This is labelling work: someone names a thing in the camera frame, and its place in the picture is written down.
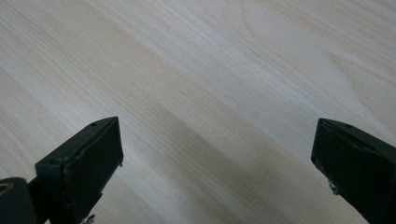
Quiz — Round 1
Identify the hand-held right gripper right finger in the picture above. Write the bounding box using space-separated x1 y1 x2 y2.
310 118 396 224

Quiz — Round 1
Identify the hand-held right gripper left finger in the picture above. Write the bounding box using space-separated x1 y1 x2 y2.
35 116 124 224

